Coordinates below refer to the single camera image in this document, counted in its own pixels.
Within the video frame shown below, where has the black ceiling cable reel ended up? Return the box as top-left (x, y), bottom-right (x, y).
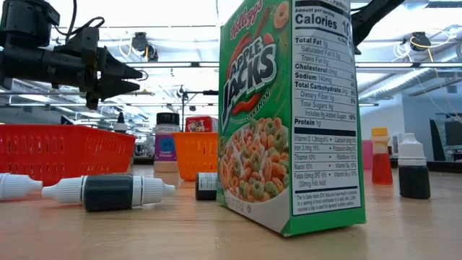
top-left (403, 31), bottom-right (432, 52)
top-left (130, 31), bottom-right (160, 62)

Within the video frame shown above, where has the green Apple Jacks cereal box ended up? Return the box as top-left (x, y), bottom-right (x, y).
top-left (215, 0), bottom-right (367, 238)

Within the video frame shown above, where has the small red dropper bottle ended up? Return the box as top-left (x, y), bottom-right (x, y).
top-left (370, 126), bottom-right (394, 186)

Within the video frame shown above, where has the small dark dropper bottle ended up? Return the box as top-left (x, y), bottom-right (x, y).
top-left (82, 174), bottom-right (177, 213)
top-left (397, 132), bottom-right (432, 200)
top-left (0, 172), bottom-right (43, 202)
top-left (195, 172), bottom-right (219, 202)

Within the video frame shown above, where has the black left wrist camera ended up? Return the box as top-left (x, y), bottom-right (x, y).
top-left (64, 25), bottom-right (101, 55)

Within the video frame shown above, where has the yellow hanging cable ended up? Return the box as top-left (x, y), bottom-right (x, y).
top-left (409, 34), bottom-right (462, 124)

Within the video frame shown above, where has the orange plastic basket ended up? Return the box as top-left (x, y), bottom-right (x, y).
top-left (171, 131), bottom-right (219, 182)

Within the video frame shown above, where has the black pole stand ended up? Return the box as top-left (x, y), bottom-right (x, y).
top-left (175, 84), bottom-right (219, 133)

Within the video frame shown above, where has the red Froot Loops cereal box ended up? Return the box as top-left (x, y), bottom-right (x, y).
top-left (184, 116), bottom-right (219, 133)

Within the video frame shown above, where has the pink plastic tray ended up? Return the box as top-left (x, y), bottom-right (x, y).
top-left (361, 139), bottom-right (375, 171)

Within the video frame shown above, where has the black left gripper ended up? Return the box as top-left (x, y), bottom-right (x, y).
top-left (53, 46), bottom-right (144, 110)

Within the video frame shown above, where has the red plastic basket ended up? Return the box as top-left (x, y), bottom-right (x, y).
top-left (0, 123), bottom-right (137, 187)

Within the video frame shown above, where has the dark computer monitor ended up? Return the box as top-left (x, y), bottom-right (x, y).
top-left (429, 114), bottom-right (462, 162)

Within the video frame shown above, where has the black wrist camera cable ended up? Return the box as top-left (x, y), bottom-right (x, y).
top-left (53, 0), bottom-right (106, 37)

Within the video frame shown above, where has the spice jar with black lid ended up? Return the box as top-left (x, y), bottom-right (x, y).
top-left (153, 112), bottom-right (181, 173)

